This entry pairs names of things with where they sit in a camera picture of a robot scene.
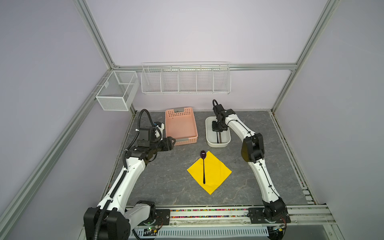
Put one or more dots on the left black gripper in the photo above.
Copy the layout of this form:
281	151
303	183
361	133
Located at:
167	144

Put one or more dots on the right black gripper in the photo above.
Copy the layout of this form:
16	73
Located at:
214	128

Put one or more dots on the white oval tray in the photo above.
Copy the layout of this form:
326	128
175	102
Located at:
216	139

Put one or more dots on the purple black spoon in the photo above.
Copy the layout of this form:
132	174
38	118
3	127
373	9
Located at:
203	155

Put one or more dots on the yellow paper napkin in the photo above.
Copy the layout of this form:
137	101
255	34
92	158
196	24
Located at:
216	172

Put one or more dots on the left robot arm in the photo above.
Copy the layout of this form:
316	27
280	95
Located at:
110	219

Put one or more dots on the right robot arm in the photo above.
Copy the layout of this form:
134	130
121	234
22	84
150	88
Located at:
253	152

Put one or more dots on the pink plastic basket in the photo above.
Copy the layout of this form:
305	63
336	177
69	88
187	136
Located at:
181	125

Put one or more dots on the white wire wall shelf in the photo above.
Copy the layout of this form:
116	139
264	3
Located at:
186	78

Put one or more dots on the white mesh wall box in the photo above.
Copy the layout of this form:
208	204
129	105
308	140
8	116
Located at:
118	91

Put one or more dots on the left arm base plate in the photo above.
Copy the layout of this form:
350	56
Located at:
161	217

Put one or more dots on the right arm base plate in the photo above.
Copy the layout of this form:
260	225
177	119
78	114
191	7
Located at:
265	216

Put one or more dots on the white vented cable duct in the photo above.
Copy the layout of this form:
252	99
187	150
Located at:
203	233

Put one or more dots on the aluminium front rail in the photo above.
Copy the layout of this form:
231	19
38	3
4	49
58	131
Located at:
228	216

